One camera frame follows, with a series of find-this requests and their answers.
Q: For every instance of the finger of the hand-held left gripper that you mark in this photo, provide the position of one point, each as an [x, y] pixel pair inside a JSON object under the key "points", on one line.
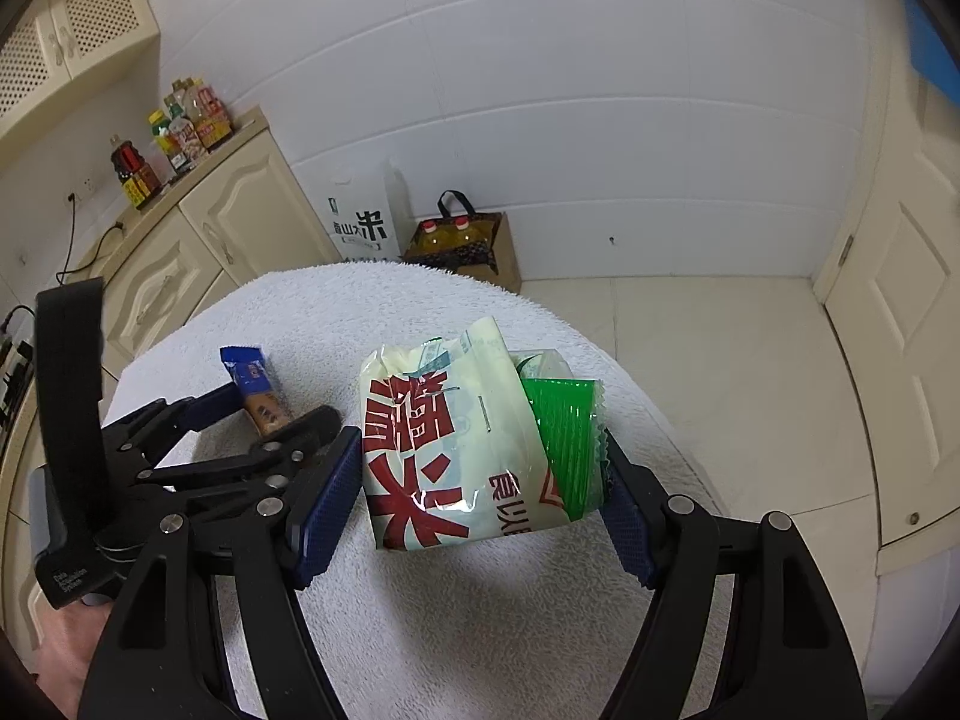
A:
{"points": [[300, 431], [214, 401]]}

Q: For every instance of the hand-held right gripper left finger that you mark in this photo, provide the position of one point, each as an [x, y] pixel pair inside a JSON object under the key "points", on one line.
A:
{"points": [[330, 510]]}

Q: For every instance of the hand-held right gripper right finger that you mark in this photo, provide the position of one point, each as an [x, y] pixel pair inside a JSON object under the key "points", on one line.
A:
{"points": [[626, 532]]}

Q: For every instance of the blue snack bar wrapper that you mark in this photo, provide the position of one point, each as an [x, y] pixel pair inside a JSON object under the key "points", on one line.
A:
{"points": [[251, 375]]}

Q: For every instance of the green striped packet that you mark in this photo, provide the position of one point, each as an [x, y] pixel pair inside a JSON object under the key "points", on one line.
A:
{"points": [[562, 435]]}

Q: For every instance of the cream packet red print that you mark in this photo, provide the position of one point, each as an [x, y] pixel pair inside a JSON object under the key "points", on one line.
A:
{"points": [[435, 450]]}

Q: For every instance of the person's left hand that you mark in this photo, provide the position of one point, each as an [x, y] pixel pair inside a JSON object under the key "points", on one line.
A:
{"points": [[67, 652]]}

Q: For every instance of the white towel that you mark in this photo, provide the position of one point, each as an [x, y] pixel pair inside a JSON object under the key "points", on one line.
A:
{"points": [[450, 615]]}

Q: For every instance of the cream lower kitchen cabinets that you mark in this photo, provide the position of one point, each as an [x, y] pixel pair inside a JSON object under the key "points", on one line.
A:
{"points": [[247, 195]]}

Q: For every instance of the white rice bag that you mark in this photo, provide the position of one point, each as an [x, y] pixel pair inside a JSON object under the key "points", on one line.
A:
{"points": [[367, 225]]}

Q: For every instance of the beige kitchen countertop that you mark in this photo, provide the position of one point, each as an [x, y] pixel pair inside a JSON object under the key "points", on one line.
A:
{"points": [[187, 180]]}

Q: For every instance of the dark soy sauce bottle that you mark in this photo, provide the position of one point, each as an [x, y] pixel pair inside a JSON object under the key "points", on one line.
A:
{"points": [[135, 172]]}

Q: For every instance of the tote bag with oil bottles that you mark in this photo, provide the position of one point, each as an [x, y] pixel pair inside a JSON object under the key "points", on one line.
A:
{"points": [[457, 240]]}

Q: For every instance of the tall labelled sauce bottle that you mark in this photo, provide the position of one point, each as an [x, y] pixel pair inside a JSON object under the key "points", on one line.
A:
{"points": [[186, 139]]}

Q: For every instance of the yellow cap green bottle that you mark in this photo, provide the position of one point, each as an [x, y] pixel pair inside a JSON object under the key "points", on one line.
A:
{"points": [[161, 136]]}

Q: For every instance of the amber oil bottle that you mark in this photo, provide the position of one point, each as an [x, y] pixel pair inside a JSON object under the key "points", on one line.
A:
{"points": [[212, 120]]}

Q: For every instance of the cream panel door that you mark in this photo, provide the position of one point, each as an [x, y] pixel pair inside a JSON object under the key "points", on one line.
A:
{"points": [[900, 315]]}

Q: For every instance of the cream lattice door cabinet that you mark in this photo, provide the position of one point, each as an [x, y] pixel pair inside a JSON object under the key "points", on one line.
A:
{"points": [[90, 15]]}

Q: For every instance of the white wall outlet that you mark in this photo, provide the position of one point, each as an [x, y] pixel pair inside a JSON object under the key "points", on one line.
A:
{"points": [[86, 184]]}

